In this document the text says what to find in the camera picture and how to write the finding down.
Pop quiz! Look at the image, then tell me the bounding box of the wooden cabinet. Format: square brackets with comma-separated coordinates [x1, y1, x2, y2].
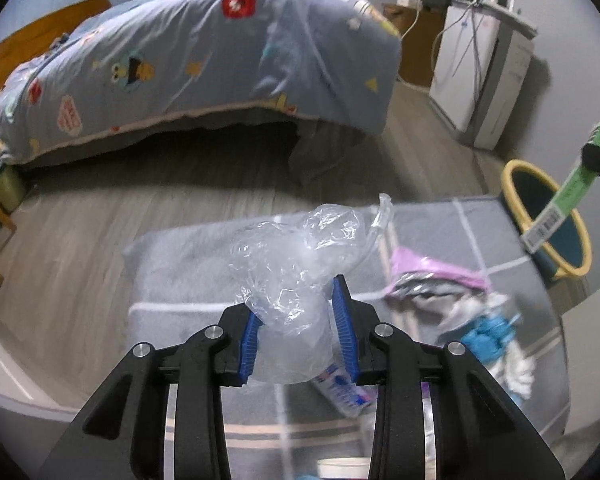
[382, 4, 446, 88]

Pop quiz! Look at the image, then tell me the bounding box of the grey checked rug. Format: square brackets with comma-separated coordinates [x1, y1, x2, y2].
[122, 195, 571, 480]

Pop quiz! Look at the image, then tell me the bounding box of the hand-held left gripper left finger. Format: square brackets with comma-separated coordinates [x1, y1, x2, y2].
[40, 304, 266, 480]

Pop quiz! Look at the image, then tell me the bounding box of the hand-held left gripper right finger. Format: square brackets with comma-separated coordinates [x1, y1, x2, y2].
[331, 275, 566, 480]

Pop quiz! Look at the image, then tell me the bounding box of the purple plastic wrapper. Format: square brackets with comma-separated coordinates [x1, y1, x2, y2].
[384, 246, 492, 311]

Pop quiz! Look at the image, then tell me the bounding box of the green storage box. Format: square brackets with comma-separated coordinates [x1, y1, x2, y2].
[0, 164, 26, 213]

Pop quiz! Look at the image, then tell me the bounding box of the white air purifier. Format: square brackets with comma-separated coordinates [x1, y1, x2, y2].
[428, 0, 538, 151]

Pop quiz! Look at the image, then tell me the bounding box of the blue paper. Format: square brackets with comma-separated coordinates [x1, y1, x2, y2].
[462, 312, 523, 363]

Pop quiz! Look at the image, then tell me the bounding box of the yellow blue bin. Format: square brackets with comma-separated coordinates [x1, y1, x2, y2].
[501, 159, 593, 281]

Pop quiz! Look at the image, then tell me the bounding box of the clear plastic bag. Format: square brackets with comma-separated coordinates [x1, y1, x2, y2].
[228, 193, 395, 386]

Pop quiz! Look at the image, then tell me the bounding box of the bed with patterned blue quilt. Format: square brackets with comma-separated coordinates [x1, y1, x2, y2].
[0, 0, 402, 166]

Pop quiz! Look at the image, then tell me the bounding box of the white blue tube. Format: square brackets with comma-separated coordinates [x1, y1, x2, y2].
[310, 362, 373, 418]

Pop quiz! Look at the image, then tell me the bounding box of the green cardboard box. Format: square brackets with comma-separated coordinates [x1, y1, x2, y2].
[522, 119, 600, 255]

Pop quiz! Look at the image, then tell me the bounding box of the wooden bed headboard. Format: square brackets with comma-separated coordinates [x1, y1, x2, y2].
[0, 0, 112, 106]

